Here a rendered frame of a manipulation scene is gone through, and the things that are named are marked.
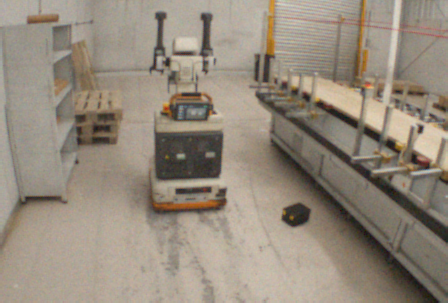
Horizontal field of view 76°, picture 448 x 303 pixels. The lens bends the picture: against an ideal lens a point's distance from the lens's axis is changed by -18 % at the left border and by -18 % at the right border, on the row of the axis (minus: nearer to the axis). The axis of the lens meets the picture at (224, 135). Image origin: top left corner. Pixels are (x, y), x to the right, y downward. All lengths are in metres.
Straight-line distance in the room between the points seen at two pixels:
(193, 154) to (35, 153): 1.35
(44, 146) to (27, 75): 0.61
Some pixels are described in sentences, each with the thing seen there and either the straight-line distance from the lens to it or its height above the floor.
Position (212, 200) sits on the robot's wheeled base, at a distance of 2.86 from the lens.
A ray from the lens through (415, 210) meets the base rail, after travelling 2.05.
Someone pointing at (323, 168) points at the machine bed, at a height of 0.25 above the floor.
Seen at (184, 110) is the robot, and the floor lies 0.88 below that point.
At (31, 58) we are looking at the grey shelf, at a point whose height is 1.28.
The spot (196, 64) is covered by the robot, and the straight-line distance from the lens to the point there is 2.89.
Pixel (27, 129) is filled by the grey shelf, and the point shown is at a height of 0.70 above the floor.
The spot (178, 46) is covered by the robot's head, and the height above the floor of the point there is 1.32.
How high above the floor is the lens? 1.57
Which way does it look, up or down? 19 degrees down
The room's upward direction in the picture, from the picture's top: 4 degrees clockwise
